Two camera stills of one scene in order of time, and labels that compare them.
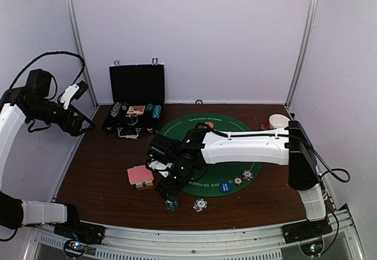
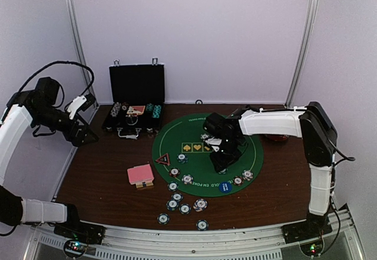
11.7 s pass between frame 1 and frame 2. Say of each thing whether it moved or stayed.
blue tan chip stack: stayed
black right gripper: moved
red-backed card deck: stayed
